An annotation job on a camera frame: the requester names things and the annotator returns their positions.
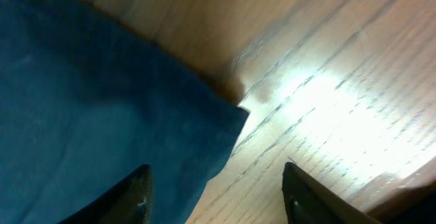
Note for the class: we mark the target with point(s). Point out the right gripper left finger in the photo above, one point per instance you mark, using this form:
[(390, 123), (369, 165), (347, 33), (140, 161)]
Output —
[(130, 201)]

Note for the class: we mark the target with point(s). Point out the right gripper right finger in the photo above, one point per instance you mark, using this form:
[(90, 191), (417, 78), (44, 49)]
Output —
[(308, 201)]

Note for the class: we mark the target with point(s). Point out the navy blue shorts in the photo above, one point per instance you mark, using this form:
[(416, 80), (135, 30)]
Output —
[(84, 103)]

